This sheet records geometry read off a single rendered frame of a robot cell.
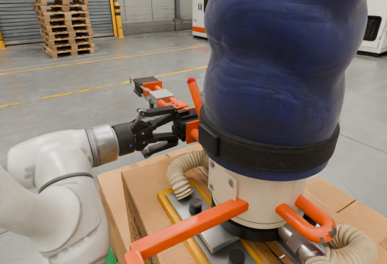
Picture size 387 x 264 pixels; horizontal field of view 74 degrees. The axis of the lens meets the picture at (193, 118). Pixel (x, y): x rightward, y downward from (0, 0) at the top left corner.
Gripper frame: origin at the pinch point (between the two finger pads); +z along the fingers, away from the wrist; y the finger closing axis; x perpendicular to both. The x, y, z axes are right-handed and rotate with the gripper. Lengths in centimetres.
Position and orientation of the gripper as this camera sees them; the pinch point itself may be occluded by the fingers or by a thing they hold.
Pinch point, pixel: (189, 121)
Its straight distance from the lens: 70.3
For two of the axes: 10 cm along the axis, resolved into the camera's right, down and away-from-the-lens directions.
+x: 5.1, 3.8, -7.7
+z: 8.6, -2.2, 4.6
